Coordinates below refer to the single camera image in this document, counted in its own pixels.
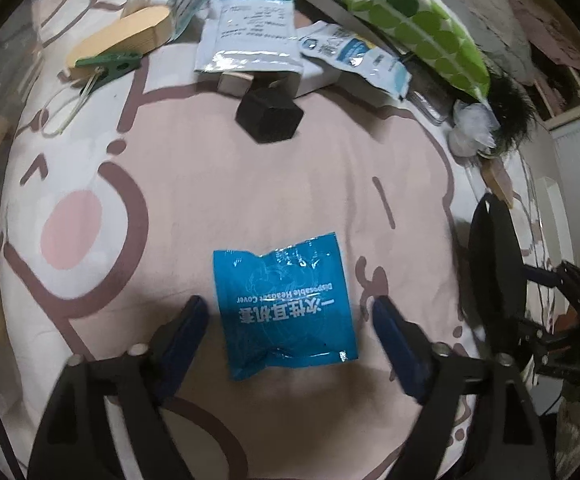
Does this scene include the green dotted wipes pack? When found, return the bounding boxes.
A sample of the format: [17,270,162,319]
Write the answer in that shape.
[342,0,490,101]

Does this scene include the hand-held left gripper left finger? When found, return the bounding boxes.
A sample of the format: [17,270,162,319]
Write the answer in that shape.
[29,295,211,480]

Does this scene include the silver foil pouch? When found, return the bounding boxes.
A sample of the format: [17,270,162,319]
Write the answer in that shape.
[193,0,305,76]

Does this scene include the blue white pouch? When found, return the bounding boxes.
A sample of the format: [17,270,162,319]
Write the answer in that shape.
[297,22,413,101]

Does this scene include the green clip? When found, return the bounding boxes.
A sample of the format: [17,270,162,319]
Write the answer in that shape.
[75,51,141,81]

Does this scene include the pile of clothes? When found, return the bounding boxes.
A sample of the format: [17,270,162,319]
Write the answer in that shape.
[514,0,580,111]

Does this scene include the white mesh pouf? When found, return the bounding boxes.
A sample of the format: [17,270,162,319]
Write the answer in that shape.
[447,100,500,156]

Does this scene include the clear plastic case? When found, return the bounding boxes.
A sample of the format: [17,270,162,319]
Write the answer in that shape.
[405,90,450,126]

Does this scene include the white flat box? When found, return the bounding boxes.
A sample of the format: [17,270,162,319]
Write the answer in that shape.
[290,67,343,98]

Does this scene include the small pale block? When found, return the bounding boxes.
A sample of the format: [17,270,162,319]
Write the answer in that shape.
[218,72,251,97]

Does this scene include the blue foil packet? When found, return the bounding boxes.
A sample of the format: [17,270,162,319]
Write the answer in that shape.
[213,232,359,381]

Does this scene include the beige bed sheet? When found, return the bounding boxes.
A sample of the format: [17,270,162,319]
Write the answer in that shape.
[462,0,535,86]

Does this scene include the black book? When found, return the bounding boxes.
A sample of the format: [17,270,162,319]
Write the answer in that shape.
[297,0,411,56]

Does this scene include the wooden oval case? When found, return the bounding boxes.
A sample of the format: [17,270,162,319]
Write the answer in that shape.
[65,5,173,68]

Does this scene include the wooden block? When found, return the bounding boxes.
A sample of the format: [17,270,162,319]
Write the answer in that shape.
[480,152,514,207]

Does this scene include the black feather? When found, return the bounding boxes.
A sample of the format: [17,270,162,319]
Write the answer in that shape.
[484,77,538,151]

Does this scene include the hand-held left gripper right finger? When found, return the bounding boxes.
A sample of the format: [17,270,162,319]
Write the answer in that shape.
[372,295,555,480]

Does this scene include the white cord loop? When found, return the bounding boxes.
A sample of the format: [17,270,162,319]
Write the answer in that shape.
[45,67,106,136]

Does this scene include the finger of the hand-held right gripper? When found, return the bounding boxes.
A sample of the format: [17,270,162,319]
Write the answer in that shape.
[522,265,570,291]
[468,195,526,361]

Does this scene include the closet shelf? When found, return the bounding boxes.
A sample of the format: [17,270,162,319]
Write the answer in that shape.
[514,0,580,121]

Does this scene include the black cube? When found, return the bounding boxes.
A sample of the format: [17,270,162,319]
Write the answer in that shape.
[235,87,303,143]

